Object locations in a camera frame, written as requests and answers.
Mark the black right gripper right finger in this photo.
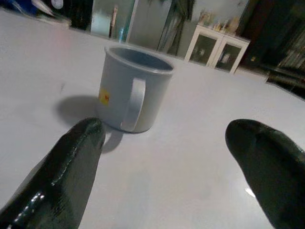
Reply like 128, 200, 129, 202
225, 119, 305, 229

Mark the grey mug with yellow sticker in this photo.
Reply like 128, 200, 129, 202
96, 45, 174, 134

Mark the grey metal locker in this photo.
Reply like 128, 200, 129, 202
90, 0, 172, 51

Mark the white glass-door cabinet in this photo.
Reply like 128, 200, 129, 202
184, 23, 251, 74

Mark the dark bookshelf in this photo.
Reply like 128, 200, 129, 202
238, 0, 305, 96

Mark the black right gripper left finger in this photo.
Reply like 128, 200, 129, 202
0, 117, 106, 229

